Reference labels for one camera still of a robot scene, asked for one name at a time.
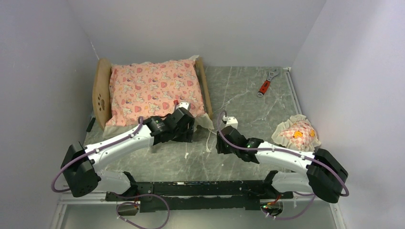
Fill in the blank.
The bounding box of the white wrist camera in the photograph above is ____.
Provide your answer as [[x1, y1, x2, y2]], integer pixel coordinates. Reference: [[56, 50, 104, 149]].
[[222, 115, 238, 129], [173, 100, 191, 111]]

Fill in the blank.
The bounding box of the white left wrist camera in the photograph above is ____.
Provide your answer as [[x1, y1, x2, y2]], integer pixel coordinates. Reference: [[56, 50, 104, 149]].
[[173, 100, 191, 111]]

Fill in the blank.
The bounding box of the pink unicorn print mattress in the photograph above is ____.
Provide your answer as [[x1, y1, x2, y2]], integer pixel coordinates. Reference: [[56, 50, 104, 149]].
[[101, 55, 214, 139]]

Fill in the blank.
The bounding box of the aluminium rail at table edge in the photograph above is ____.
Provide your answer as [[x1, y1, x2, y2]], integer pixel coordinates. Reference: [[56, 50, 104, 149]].
[[283, 67, 302, 115]]

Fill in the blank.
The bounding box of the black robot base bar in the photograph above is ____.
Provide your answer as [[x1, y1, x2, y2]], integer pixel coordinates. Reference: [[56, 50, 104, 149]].
[[105, 180, 279, 213]]

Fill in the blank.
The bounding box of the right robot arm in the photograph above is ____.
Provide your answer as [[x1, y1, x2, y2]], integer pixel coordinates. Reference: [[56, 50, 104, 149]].
[[216, 126, 349, 203]]

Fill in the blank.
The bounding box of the black marker pen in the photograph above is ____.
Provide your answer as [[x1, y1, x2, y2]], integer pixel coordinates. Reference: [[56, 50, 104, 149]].
[[86, 116, 96, 133]]

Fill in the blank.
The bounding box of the red handled adjustable wrench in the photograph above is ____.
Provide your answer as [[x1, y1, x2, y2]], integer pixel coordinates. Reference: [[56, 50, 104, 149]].
[[257, 68, 280, 98]]

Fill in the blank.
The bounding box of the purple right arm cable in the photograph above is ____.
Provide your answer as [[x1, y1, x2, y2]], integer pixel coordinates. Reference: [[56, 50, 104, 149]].
[[216, 110, 350, 221]]

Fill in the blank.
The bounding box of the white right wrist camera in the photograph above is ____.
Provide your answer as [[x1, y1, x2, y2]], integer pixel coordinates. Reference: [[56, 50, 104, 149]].
[[222, 115, 238, 129]]

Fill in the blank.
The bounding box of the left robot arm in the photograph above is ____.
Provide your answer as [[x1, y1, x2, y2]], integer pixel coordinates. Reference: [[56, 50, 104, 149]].
[[61, 107, 195, 200]]

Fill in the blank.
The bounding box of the wooden pet bed frame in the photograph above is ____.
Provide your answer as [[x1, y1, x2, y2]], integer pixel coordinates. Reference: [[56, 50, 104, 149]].
[[92, 55, 213, 130]]

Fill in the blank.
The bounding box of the pink checkered duck pillow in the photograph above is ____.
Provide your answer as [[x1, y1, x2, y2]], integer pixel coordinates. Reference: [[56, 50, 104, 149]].
[[271, 114, 321, 152]]

